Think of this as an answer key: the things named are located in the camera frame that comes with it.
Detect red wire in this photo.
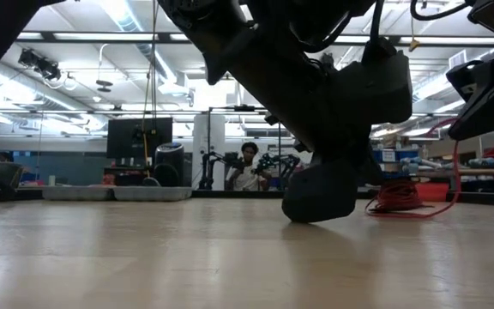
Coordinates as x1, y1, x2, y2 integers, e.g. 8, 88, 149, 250
364, 118, 463, 220

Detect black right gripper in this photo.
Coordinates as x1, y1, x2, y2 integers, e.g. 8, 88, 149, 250
446, 0, 494, 142

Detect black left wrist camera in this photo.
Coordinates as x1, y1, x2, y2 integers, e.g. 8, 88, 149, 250
327, 38, 415, 126

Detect silver air duct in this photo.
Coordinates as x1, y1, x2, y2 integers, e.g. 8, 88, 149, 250
412, 49, 473, 113

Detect black metal frame stand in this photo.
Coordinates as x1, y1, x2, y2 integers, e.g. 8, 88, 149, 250
207, 105, 282, 190

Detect black monitor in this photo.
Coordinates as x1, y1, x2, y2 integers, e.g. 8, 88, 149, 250
106, 116, 174, 159

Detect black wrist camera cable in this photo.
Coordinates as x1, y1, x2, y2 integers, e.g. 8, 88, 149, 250
409, 0, 474, 21
287, 0, 388, 55

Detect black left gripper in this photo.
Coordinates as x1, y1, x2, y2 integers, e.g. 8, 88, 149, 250
229, 0, 385, 224

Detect blue storage bins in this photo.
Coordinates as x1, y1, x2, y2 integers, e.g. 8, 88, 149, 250
370, 148, 419, 163

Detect black tower fan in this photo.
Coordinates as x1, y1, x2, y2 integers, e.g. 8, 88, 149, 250
154, 142, 185, 188

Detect red plastic bin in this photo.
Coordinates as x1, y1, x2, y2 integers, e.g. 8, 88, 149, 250
416, 182, 450, 202

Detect wooden workbench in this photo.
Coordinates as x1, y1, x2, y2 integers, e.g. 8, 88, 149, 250
418, 167, 494, 192

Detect yellow hanging tag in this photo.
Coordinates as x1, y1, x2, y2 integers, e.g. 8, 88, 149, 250
408, 16, 420, 52

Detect black ceiling camera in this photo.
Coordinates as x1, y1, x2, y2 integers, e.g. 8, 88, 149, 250
17, 47, 63, 82

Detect grey open tool case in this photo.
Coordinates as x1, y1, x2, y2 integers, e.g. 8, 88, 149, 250
40, 184, 193, 202

